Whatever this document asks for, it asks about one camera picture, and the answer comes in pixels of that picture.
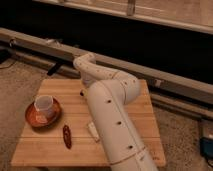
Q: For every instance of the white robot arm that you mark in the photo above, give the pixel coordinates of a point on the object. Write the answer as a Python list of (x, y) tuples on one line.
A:
[(108, 90)]

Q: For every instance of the white sponge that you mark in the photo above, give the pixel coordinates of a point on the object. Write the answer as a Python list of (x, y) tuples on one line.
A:
[(93, 132)]

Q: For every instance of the red chili pepper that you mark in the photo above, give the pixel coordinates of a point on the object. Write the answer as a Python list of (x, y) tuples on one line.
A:
[(67, 136)]

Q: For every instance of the white cup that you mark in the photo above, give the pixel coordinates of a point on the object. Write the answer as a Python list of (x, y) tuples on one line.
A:
[(44, 105)]

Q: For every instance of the orange saucer plate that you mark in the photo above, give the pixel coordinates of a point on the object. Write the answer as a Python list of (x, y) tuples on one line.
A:
[(37, 119)]

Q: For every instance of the wooden table board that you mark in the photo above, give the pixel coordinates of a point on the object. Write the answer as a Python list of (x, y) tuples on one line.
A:
[(46, 147)]

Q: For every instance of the blue object at right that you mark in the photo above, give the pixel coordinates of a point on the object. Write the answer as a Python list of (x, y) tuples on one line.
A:
[(206, 148)]

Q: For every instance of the black handle on rail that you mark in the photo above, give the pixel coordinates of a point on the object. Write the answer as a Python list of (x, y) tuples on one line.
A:
[(54, 69)]

